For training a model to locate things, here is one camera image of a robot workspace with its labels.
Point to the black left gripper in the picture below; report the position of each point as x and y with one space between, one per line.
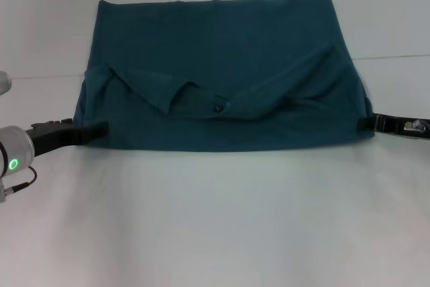
53 135

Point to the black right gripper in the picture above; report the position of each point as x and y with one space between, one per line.
406 127

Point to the teal FREE print T-shirt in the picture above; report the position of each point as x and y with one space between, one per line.
218 65

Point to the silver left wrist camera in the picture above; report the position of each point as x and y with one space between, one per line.
5 82

